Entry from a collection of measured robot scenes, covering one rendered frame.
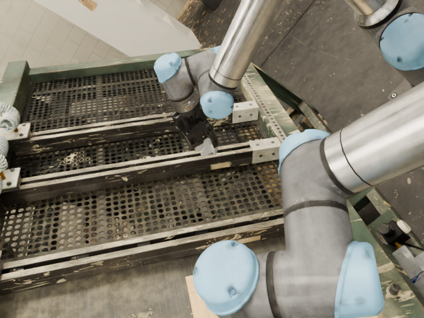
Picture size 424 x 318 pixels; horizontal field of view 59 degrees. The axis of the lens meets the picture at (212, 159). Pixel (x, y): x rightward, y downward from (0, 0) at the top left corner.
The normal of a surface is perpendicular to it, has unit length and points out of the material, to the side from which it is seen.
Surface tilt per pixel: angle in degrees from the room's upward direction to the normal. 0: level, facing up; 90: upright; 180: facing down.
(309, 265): 23
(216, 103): 90
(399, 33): 8
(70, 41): 90
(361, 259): 31
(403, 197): 0
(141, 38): 90
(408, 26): 8
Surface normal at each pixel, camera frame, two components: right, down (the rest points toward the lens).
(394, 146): -0.59, 0.37
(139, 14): 0.26, 0.60
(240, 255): -0.40, -0.65
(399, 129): -0.74, 0.06
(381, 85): -0.76, -0.36
